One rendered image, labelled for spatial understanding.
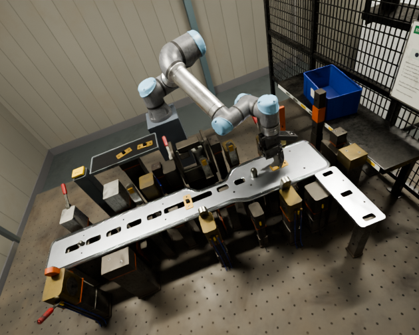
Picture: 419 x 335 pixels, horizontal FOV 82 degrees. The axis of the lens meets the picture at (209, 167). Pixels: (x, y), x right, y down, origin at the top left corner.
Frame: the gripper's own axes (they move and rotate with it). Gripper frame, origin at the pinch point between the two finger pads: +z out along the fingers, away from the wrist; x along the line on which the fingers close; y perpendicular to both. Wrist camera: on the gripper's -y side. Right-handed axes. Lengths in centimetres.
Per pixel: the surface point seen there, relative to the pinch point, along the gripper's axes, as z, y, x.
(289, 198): -2.4, 6.4, 21.7
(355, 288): 32, -6, 51
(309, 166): 2.3, -11.3, 7.4
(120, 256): -2, 79, 16
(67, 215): -5, 105, -16
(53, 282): -5, 106, 18
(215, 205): 1.9, 35.0, 8.0
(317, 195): 4.3, -6.4, 21.2
